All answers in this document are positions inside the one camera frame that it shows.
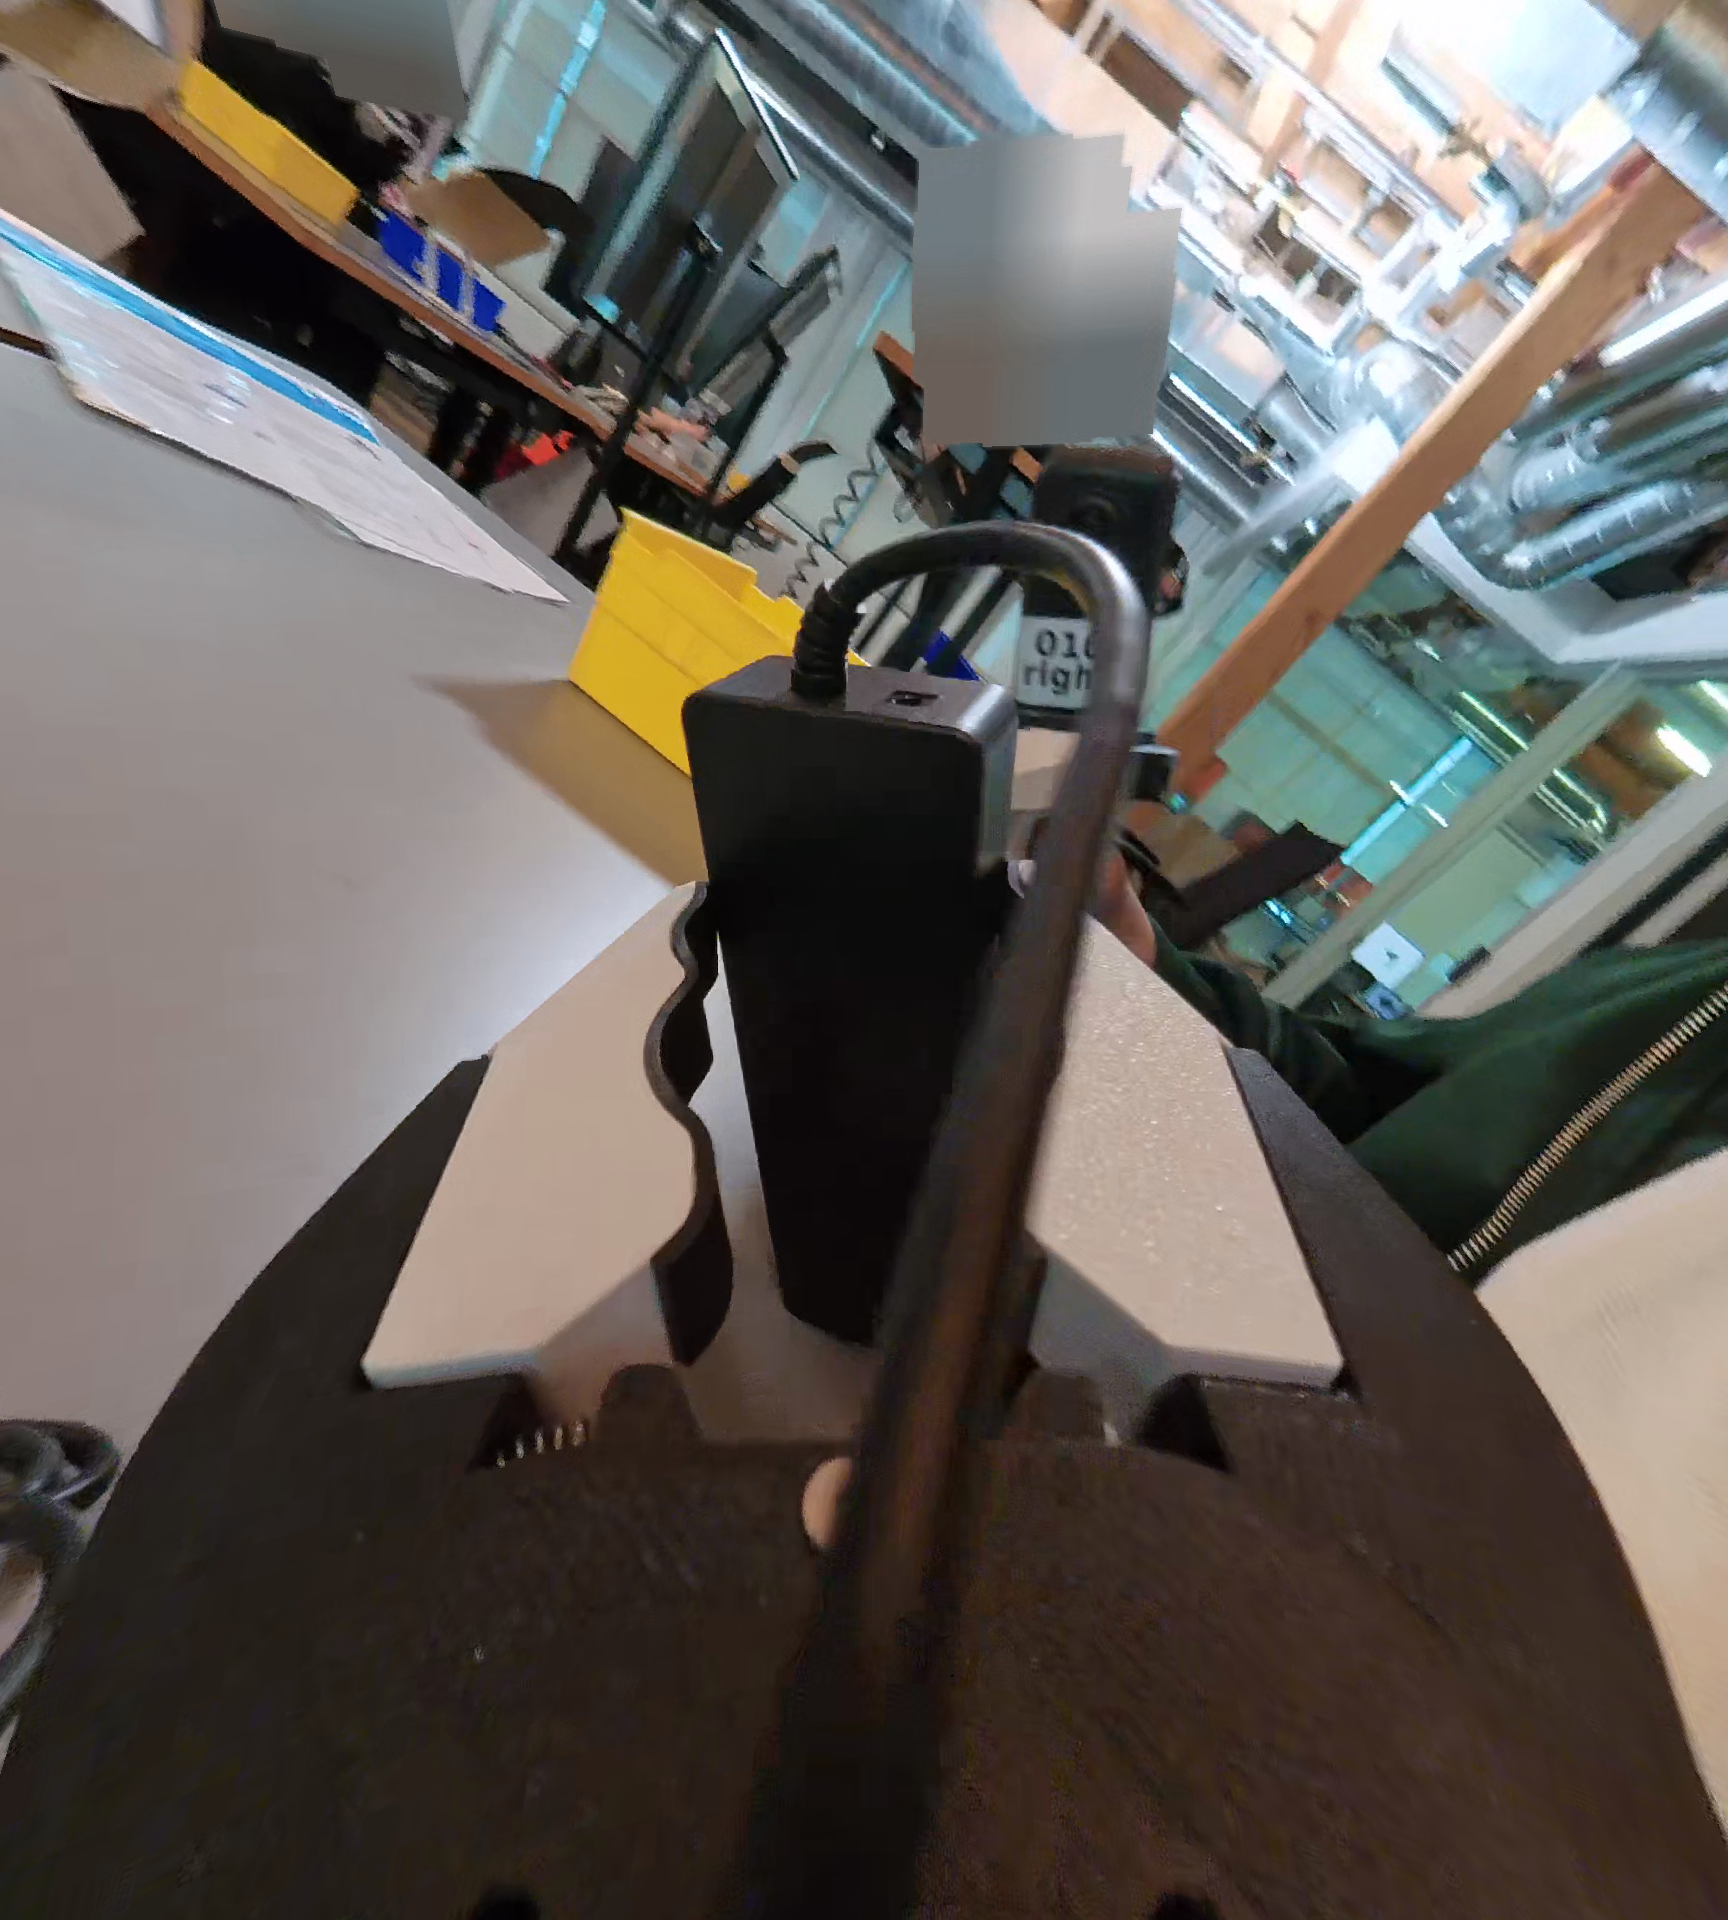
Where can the person's right hand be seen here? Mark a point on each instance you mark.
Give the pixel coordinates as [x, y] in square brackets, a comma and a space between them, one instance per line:
[1130, 914]

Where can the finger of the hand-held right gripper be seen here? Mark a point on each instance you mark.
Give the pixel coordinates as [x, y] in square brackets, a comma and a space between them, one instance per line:
[1051, 770]

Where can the person in green jacket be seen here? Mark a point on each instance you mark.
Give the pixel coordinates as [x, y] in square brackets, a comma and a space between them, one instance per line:
[1674, 1425]

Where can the person's right forearm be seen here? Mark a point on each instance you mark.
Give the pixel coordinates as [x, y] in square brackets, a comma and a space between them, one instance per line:
[1283, 1037]

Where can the yellow plastic bin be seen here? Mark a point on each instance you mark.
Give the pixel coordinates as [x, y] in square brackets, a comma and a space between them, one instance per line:
[654, 632]
[275, 143]

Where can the printed paper sheet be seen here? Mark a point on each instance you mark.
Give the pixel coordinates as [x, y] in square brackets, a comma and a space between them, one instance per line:
[204, 389]

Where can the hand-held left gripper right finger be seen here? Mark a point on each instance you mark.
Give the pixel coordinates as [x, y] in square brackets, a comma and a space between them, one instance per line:
[1164, 1200]

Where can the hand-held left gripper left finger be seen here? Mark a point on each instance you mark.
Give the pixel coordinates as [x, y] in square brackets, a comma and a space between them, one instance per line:
[550, 1187]

